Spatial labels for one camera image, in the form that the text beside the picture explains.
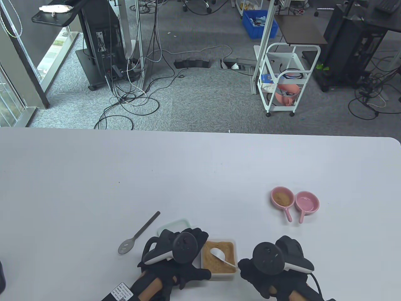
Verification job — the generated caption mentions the grey disposable spoon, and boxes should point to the grey disposable spoon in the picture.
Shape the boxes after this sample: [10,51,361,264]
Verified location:
[118,211,161,255]

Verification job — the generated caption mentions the black wrist band white label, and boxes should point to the black wrist band white label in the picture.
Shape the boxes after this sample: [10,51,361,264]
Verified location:
[100,281,138,301]

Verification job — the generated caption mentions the black white hand controller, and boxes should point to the black white hand controller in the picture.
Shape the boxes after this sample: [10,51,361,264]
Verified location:
[142,233,198,264]
[252,236,315,276]

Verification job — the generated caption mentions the black tray shelf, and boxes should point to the black tray shelf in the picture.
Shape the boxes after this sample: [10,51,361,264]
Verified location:
[31,5,82,26]

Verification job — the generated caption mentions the scooped brown sugar granules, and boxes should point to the scooped brown sugar granules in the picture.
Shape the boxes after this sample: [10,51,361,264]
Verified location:
[273,191,292,207]

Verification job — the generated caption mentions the pink handled ceramic dish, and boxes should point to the pink handled ceramic dish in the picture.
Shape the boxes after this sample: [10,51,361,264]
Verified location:
[295,191,320,224]
[271,187,295,223]

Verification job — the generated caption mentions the clear plastic sugar container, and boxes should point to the clear plastic sugar container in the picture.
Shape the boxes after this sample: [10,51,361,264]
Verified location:
[200,239,237,280]

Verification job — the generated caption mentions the clear container lid green seal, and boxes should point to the clear container lid green seal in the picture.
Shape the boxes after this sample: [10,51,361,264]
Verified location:
[157,219,192,237]

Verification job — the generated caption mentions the white cloth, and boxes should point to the white cloth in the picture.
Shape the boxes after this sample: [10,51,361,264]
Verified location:
[39,5,74,14]

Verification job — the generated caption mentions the white plastic coffee spoon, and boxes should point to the white plastic coffee spoon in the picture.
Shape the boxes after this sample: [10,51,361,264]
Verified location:
[210,248,239,268]

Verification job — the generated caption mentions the person's left forearm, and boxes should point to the person's left forearm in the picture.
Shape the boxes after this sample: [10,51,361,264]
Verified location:
[136,271,163,301]

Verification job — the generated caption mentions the black power strip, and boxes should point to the black power strip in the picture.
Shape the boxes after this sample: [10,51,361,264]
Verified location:
[174,59,212,69]

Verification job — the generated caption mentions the black desk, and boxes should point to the black desk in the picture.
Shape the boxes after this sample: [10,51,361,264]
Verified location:
[360,0,401,32]

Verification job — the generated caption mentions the person's right hand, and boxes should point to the person's right hand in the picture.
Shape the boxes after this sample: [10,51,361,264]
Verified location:
[237,236,326,301]

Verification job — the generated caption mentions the person's left hand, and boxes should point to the person's left hand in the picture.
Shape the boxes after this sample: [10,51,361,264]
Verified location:
[130,228,212,301]

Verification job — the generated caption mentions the silver metal frame post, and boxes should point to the silver metal frame post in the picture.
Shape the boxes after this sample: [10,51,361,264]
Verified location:
[135,0,145,91]
[251,0,278,94]

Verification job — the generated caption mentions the office chair wheel base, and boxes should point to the office chair wheel base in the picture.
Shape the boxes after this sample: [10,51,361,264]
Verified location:
[183,0,216,14]

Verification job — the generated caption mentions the blue plastic bin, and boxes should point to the blue plastic bin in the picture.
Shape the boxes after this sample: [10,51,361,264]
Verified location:
[242,9,279,40]

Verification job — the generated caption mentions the black keyboard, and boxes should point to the black keyboard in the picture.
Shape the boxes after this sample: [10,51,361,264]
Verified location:
[374,0,401,13]

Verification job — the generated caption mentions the black wheeled equipment stand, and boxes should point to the black wheeled equipment stand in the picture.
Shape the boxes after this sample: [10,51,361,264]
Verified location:
[75,0,144,91]

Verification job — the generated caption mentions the brown top stand table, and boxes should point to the brown top stand table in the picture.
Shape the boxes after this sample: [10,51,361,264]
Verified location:
[274,14,328,45]

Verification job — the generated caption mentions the pink plastic basin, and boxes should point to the pink plastic basin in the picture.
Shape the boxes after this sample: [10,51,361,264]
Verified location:
[275,83,300,105]

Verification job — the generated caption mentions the black computer rack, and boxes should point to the black computer rack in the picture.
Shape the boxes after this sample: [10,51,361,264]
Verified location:
[313,3,389,92]

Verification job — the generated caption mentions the grey floor socket box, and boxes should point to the grey floor socket box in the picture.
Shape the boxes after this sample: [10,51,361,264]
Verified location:
[220,57,256,71]

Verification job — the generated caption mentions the white rolling cart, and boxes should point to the white rolling cart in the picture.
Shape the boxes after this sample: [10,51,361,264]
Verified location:
[259,43,321,117]

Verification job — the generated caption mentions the tangle of floor cables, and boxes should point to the tangle of floor cables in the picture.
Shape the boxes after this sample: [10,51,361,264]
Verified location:
[348,50,401,120]
[94,0,234,130]

